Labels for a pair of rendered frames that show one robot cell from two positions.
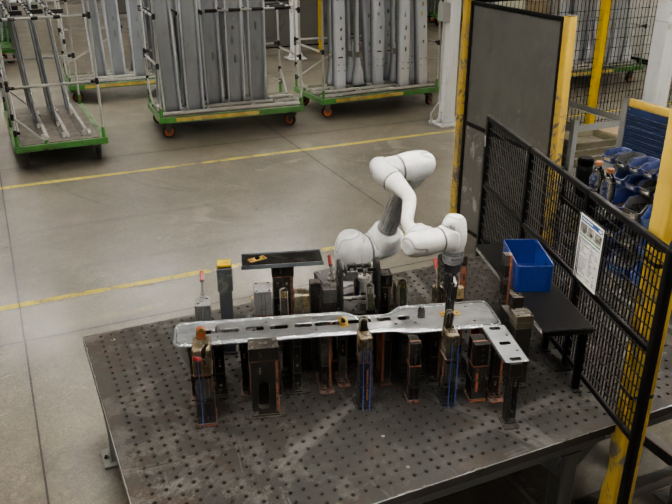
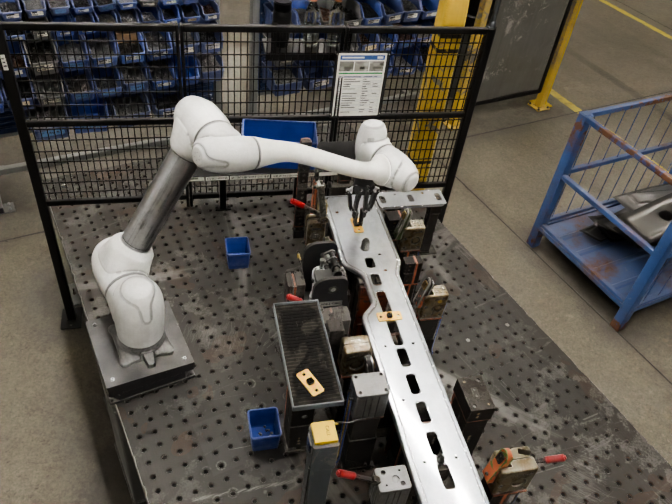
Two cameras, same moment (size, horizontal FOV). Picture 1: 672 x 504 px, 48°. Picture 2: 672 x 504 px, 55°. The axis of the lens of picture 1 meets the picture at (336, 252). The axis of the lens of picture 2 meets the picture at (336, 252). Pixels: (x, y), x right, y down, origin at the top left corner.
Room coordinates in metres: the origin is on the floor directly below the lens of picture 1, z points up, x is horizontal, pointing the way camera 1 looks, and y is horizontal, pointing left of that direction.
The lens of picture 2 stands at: (3.24, 1.39, 2.59)
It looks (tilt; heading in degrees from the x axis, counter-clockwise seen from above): 42 degrees down; 261
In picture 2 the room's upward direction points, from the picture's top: 8 degrees clockwise
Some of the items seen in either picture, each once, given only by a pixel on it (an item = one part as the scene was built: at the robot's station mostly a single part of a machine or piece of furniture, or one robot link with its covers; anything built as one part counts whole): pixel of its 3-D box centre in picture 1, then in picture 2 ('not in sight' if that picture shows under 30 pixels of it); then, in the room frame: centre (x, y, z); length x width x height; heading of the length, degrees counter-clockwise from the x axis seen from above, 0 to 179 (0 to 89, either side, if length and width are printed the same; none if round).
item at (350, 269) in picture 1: (357, 309); (322, 310); (3.02, -0.10, 0.94); 0.18 x 0.13 x 0.49; 98
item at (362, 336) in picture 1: (364, 368); (425, 323); (2.64, -0.12, 0.87); 0.12 x 0.09 x 0.35; 8
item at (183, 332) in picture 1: (338, 324); (392, 321); (2.79, -0.01, 1.00); 1.38 x 0.22 x 0.02; 98
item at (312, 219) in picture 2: (437, 320); (312, 252); (3.03, -0.47, 0.88); 0.07 x 0.06 x 0.35; 8
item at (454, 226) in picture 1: (451, 232); (373, 143); (2.86, -0.48, 1.39); 0.13 x 0.11 x 0.16; 119
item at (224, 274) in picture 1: (226, 309); (316, 478); (3.06, 0.50, 0.92); 0.08 x 0.08 x 0.44; 8
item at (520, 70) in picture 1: (504, 144); not in sight; (5.49, -1.27, 1.00); 1.34 x 0.14 x 2.00; 24
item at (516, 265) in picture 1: (526, 264); (279, 144); (3.17, -0.89, 1.10); 0.30 x 0.17 x 0.13; 1
